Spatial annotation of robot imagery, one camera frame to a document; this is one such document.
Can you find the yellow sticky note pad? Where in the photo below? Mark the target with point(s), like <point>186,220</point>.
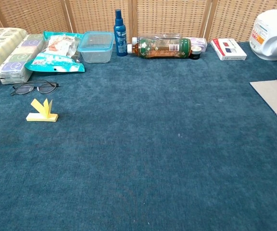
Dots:
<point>42,117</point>

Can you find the blue felt table cloth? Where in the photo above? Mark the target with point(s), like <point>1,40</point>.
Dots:
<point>138,156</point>

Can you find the green label tea bottle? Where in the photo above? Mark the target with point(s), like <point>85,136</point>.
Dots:
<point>160,48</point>

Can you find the clear container with blue lid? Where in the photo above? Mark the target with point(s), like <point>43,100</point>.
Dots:
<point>95,49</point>

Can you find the blue spray bottle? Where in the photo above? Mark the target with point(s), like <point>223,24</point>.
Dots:
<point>120,36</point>

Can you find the clear plastic box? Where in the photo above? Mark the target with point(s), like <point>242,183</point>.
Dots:
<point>162,36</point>

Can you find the small black jar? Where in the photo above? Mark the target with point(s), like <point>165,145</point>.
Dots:
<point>195,53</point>

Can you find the lilac box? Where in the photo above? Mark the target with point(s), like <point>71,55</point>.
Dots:
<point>199,42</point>

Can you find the teal snack bag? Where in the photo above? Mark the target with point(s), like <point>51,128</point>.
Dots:
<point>56,60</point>

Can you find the woven bamboo folding screen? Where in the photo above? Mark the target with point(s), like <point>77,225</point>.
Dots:
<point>167,16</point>

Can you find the white and red box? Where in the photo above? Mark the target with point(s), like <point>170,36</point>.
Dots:
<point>230,51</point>

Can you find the pastel printed tissue pack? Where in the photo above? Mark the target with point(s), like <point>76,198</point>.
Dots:
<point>16,62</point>

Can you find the white rice cooker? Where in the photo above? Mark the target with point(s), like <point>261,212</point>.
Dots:
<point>273,36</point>

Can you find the black frame eyeglasses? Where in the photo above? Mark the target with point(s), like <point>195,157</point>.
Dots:
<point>23,89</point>

